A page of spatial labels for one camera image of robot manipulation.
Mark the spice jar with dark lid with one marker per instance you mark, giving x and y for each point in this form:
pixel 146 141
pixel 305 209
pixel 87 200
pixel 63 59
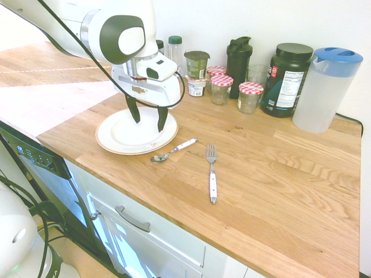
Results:
pixel 160 46

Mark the glass jar red checkered lid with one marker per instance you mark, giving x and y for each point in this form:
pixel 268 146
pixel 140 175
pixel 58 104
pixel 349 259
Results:
pixel 221 89
pixel 250 98
pixel 216 70

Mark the black protein powder tub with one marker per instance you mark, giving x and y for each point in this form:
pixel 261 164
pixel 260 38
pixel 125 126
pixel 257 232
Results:
pixel 278 87

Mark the clear bottle with green cap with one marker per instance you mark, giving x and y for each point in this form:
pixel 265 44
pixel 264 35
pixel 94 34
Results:
pixel 174 53

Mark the short clear drinking glass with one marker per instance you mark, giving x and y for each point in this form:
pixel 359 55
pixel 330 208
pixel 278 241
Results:
pixel 256 73

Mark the black dishwasher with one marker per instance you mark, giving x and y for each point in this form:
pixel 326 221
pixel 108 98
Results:
pixel 52 179

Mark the red white yogurt cup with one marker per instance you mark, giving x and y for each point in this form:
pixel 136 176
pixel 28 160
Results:
pixel 197 87

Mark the green yogurt cup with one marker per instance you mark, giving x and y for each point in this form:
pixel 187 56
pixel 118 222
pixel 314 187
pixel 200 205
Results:
pixel 196 65

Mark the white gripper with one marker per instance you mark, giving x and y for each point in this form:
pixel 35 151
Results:
pixel 162 92

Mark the metal cabinet knob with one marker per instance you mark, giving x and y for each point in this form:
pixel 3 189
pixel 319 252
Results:
pixel 94 215

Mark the translucent pitcher with blue lid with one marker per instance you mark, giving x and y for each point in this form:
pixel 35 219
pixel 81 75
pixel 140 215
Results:
pixel 319 95

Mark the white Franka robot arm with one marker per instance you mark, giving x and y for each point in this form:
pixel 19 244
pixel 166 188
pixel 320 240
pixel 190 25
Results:
pixel 121 17

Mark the dark shaker bottle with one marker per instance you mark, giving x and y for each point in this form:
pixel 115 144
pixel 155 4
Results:
pixel 236 66

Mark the white plate with gold rim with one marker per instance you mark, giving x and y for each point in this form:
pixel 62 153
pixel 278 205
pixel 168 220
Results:
pixel 124 136

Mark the wrist camera box with mount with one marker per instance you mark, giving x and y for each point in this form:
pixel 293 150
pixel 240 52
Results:
pixel 162 69

